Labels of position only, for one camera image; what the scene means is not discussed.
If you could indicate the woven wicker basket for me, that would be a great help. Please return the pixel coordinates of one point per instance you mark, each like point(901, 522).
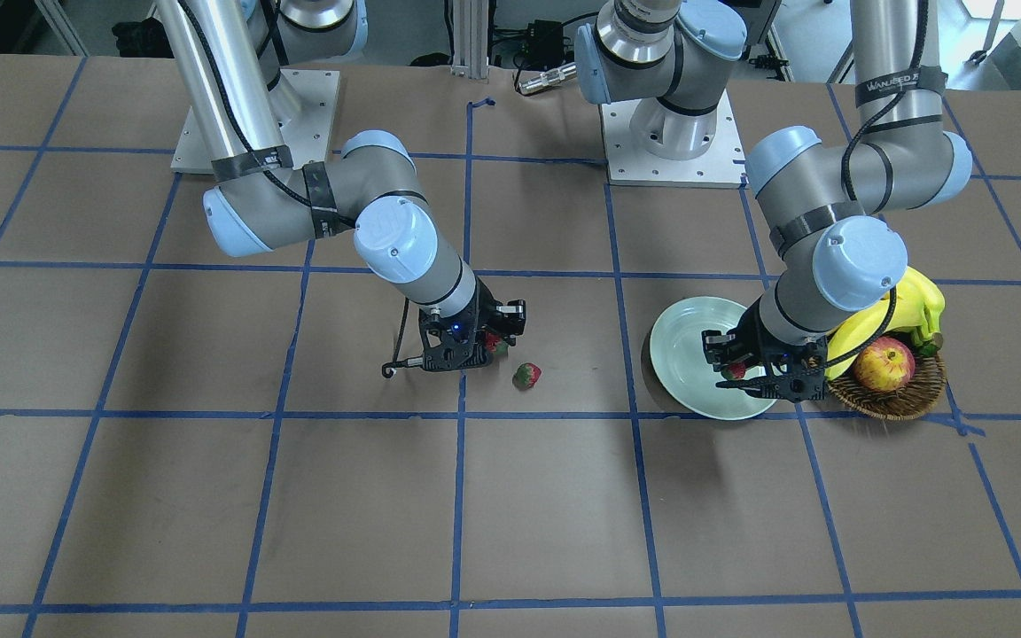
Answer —
point(915, 399)

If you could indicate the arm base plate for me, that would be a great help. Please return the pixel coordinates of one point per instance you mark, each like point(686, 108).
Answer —
point(304, 104)
point(647, 145)

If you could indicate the red apple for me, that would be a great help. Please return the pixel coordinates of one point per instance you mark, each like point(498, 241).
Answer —
point(884, 366)

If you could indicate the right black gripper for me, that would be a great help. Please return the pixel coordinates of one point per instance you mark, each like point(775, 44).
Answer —
point(487, 320)

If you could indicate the light green plate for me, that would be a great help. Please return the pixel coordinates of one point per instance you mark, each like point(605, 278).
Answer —
point(677, 355)

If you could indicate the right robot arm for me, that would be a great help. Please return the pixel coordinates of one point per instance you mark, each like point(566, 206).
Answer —
point(236, 58)

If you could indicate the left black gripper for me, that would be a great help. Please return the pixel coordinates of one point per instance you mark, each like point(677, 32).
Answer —
point(749, 339)

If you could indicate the aluminium frame post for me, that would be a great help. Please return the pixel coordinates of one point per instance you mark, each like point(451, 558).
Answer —
point(470, 39)

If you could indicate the yellow banana bunch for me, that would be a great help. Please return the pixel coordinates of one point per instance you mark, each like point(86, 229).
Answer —
point(915, 321)

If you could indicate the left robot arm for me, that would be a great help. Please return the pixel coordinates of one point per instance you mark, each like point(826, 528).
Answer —
point(674, 58)

